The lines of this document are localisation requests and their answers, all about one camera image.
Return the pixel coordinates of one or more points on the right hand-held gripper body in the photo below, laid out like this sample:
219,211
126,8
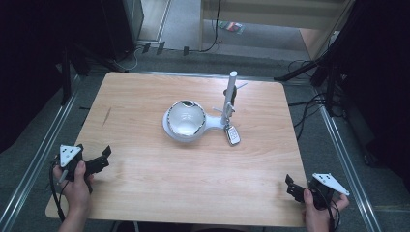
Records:
330,183

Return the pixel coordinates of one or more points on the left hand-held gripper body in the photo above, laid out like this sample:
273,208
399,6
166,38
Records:
69,154

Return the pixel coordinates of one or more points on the person's right hand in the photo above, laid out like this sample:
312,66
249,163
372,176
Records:
319,220

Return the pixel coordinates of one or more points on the person's left hand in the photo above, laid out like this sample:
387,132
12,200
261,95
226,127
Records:
77,193

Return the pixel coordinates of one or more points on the black tape strip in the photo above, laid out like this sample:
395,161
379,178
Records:
84,108

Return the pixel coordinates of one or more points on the silver key fob remote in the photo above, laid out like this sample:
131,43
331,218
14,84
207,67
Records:
232,135

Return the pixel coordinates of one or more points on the white bowl with silver rim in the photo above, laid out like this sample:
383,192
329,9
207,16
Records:
187,120

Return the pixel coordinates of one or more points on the white stand with pole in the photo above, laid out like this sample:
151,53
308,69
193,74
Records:
213,122

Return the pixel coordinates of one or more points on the black metal stand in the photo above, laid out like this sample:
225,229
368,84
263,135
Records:
330,87

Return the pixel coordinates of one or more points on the black curtain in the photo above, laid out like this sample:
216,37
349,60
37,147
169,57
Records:
29,64
380,80

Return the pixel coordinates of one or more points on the dark cabinet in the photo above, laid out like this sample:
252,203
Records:
122,25

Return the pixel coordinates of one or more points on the colourful packet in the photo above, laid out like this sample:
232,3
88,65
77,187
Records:
231,27

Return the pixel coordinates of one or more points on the aluminium floor rail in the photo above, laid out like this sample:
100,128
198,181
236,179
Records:
351,170
38,151
180,74

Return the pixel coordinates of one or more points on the pale wooden furniture frame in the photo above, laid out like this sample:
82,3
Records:
257,9

